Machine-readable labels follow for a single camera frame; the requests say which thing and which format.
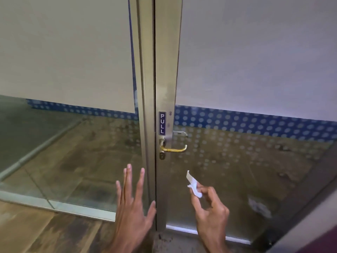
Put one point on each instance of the person's left hand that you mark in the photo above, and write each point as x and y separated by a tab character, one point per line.
131	221

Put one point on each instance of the person's right hand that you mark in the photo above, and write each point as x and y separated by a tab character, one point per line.
212	223

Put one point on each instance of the person's right thumb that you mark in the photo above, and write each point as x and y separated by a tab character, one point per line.
196	205

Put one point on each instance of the person's left middle finger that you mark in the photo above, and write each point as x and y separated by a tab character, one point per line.
129	181

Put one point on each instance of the person's left thumb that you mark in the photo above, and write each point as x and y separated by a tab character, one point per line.
152	210

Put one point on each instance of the person's left little finger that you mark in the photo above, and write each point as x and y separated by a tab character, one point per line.
118	193

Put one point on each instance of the white torn paper scrap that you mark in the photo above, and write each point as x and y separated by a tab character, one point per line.
191	181

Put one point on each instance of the person's left forearm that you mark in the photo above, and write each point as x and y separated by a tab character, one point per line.
126	249

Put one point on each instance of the person's right forearm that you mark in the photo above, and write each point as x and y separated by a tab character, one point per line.
214	248

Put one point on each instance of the brass keyhole lock cylinder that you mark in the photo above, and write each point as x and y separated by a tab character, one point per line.
162	156

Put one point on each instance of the white crumpled paper scrap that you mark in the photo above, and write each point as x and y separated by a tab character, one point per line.
260	207

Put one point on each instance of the blue door sign sticker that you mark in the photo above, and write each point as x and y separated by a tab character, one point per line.
162	123

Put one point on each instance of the blue dotted film strip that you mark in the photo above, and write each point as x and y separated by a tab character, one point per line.
250	121
87	110

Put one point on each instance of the metal framed glass door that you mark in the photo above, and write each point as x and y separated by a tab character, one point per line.
168	63

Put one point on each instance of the metal framed fixed glass panel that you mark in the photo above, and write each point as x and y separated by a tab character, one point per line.
65	63

